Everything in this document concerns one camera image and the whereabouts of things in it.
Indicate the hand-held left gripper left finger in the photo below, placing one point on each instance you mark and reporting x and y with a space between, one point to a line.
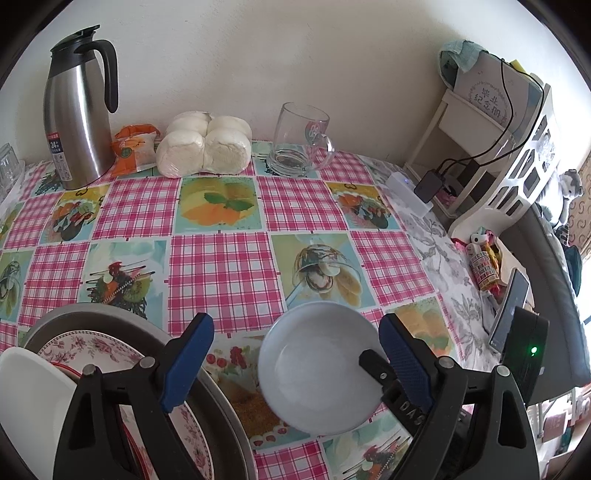
189 364

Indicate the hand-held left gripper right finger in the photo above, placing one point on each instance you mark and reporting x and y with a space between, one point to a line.
406 364

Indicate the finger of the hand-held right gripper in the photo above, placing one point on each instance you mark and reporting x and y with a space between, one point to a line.
373 364

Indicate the light blue bowl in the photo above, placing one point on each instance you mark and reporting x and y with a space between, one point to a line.
314 364

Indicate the pink floral round plate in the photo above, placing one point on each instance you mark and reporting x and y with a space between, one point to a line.
101 346

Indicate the round steel plate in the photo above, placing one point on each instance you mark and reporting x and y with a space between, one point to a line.
83 318

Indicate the white square plate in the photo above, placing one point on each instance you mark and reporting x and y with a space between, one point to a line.
32 415

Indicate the smartphone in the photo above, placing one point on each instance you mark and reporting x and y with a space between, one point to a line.
510 307

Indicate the grey sofa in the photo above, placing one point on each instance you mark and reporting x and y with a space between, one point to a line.
549 277

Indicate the patterned roll pack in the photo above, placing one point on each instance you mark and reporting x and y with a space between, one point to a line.
482 267

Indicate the yellow snack packet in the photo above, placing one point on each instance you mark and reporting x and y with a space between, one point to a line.
497 256

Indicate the grey floral tablecloth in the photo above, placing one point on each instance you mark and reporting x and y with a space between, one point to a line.
443 249

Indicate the grey plush toy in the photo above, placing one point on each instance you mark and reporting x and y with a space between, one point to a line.
565 194

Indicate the white power bank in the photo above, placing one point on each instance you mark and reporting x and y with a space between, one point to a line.
406 191

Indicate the black charger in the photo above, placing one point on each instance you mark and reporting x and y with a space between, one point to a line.
429 184

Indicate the bag of white steamed buns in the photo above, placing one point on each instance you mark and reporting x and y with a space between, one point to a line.
203 147

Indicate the orange snack packet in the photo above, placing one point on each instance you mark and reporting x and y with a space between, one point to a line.
134 150

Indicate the clear glass mug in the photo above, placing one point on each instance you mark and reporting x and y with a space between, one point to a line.
298 143

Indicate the beige printed box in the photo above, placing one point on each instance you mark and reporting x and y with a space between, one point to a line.
494 92

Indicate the stainless steel thermos jug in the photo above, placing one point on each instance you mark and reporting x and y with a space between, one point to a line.
76 120

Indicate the clear drinking glass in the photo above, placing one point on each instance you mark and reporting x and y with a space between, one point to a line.
9 164

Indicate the teal cloth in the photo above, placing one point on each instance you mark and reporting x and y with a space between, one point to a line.
457 57

